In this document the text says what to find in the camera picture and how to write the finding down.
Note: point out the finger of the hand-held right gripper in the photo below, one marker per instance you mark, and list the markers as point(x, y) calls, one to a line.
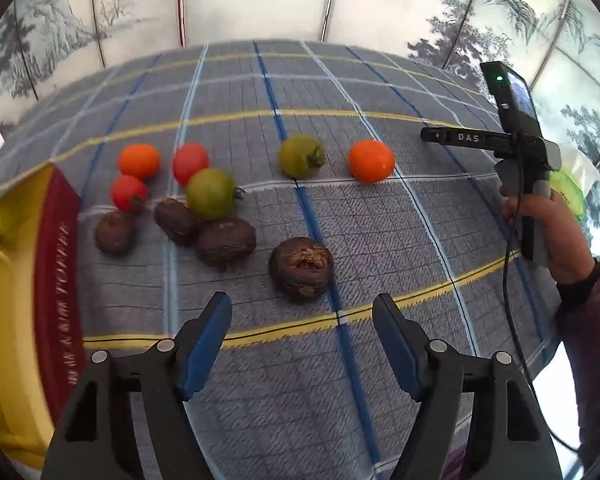
point(455, 137)

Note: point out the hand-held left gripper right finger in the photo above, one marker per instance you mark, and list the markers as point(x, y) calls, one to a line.
point(397, 355)

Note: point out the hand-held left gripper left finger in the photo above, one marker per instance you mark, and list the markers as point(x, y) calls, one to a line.
point(205, 350)

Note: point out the large orange tangerine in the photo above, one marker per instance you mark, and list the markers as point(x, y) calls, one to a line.
point(371, 161)

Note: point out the large brown water chestnut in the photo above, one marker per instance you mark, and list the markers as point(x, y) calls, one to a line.
point(301, 268)

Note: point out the red tomato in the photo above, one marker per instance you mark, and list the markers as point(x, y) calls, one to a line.
point(190, 161)
point(128, 193)

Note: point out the red and gold box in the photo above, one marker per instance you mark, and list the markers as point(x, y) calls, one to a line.
point(55, 260)

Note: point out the person's right forearm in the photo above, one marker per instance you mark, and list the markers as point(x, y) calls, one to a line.
point(595, 335)

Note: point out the person's right hand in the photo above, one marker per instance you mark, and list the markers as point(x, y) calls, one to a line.
point(567, 240)

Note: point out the green and white packet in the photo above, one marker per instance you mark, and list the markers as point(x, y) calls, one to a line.
point(577, 170)

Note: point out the grey plaid blanket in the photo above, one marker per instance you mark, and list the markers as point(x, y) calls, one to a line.
point(380, 240)

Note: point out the small orange tangerine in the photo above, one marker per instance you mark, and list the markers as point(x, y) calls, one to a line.
point(139, 161)

